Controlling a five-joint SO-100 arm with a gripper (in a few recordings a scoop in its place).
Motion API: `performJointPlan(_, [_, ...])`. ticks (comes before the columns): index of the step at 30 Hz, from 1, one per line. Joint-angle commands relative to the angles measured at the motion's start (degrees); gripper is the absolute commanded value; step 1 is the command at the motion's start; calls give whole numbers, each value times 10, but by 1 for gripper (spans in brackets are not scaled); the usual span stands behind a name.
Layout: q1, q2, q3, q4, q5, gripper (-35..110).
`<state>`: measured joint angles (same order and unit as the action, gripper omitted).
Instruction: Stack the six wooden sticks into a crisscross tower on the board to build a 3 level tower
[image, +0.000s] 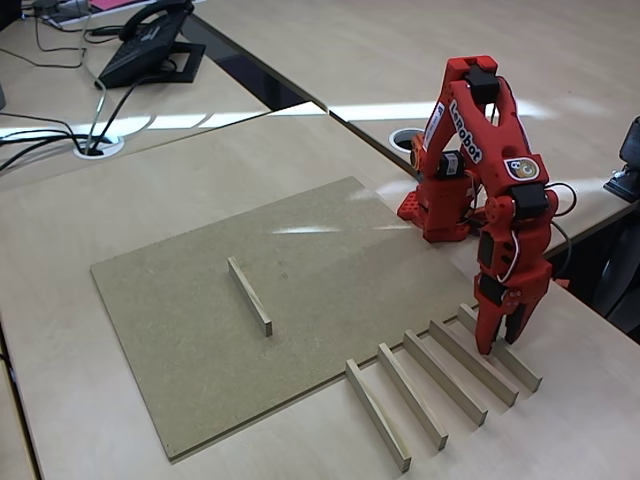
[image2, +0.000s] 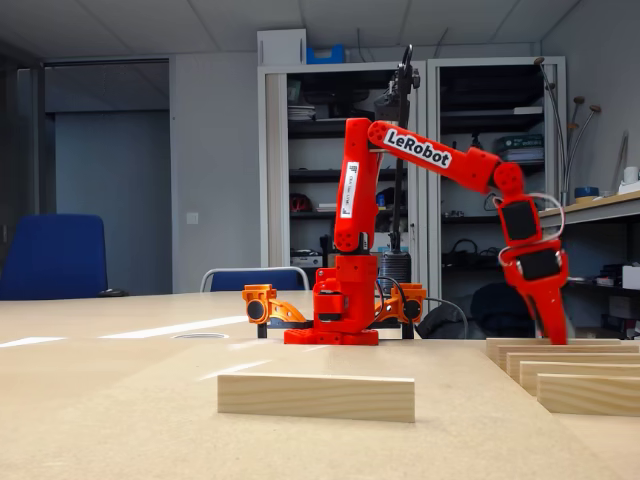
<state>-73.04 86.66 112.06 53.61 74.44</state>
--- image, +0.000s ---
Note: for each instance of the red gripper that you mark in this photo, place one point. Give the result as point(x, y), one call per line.
point(495, 306)

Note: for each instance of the wooden stick placed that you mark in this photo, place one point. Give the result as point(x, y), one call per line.
point(474, 361)
point(248, 294)
point(413, 393)
point(378, 413)
point(445, 375)
point(520, 370)

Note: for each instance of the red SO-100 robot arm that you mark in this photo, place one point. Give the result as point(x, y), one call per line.
point(480, 135)

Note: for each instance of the small orange plastic piece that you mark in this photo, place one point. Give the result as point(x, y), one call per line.
point(563, 282)

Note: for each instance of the black office chair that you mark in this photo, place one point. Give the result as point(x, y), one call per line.
point(625, 280)

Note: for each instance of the brown fibreboard work board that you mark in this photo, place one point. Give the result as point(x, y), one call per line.
point(175, 310)

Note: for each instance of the black desk phone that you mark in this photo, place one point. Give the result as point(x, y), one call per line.
point(135, 57)

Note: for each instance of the pink paper folder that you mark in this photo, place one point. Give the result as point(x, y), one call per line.
point(107, 4)

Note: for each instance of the black computer monitor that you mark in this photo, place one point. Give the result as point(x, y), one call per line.
point(7, 10)

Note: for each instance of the black camera stand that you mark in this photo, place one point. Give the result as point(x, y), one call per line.
point(631, 150)

